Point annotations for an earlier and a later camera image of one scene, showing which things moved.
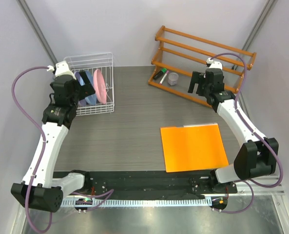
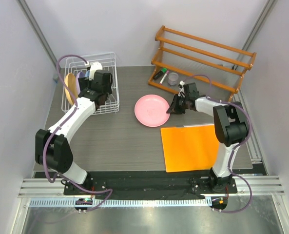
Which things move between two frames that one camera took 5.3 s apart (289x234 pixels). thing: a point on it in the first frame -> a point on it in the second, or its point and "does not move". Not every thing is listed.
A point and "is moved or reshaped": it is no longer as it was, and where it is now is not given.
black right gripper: (198, 78) -> (173, 108)
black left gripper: (86, 90) -> (86, 83)
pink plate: (100, 86) is moved or reshaped
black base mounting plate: (153, 185) does not move
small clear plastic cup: (173, 78) does not move
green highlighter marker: (161, 72) does not move
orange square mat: (193, 146) does not move
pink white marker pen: (165, 74) does not move
